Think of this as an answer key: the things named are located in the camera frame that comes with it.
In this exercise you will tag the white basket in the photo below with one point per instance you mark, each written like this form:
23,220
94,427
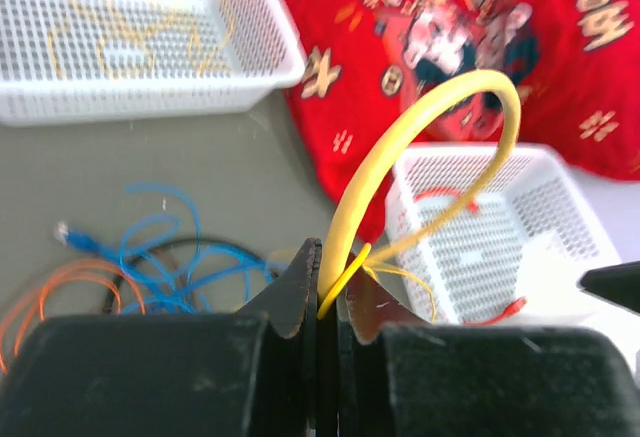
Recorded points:
466,270
79,61

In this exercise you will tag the red printed pillow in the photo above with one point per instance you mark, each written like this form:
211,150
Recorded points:
575,64

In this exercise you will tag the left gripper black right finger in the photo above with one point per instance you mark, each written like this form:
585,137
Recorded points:
400,376

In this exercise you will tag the white basket back centre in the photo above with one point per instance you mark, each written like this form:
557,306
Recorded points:
79,61

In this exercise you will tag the white basket right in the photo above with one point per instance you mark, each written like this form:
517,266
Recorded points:
466,270

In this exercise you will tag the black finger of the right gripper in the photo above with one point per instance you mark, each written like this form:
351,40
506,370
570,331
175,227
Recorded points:
618,284

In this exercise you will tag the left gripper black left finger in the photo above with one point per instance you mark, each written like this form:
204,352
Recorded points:
247,373

